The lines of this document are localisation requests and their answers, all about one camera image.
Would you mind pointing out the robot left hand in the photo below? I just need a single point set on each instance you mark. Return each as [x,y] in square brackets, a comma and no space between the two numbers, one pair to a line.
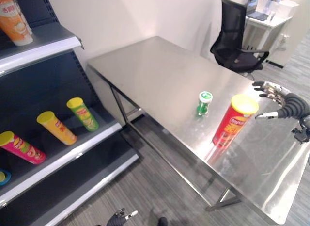
[119,217]

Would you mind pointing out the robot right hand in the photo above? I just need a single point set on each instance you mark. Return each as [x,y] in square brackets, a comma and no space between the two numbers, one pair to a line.
[285,107]

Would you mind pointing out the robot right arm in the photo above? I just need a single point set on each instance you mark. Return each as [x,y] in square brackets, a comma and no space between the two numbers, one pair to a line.
[304,127]

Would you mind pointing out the robot dark foot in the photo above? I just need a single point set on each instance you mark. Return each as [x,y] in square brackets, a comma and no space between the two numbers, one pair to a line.
[162,221]

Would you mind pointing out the red chips can yellow lid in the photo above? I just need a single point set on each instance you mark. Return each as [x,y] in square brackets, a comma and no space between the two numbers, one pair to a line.
[229,125]

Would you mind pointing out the green gum bottle white lid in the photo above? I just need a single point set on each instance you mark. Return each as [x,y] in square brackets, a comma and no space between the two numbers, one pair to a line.
[204,103]

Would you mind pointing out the black mesh office chair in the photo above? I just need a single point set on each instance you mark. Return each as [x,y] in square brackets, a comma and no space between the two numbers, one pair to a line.
[236,41]

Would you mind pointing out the white desk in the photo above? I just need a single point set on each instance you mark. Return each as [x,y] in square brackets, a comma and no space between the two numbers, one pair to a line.
[265,23]

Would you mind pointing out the laptop computer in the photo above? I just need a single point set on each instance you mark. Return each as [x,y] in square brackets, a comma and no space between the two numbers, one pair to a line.
[256,11]

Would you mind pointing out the white box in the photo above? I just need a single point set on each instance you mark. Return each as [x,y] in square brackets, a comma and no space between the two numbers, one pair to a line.
[278,6]

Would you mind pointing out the green chips can yellow lid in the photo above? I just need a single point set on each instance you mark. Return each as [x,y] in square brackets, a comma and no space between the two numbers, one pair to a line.
[83,114]

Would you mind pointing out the pink chips can yellow lid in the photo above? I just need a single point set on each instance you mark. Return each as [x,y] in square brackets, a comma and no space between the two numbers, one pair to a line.
[23,148]

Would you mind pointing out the blue chips can yellow lid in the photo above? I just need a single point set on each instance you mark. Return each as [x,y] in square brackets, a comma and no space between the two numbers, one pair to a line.
[4,177]

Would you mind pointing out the dark shop shelf unit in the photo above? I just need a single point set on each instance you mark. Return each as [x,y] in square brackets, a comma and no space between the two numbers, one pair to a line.
[48,95]

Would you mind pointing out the orange milk tea cup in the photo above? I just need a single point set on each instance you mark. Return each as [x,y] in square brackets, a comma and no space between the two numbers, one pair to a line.
[15,22]

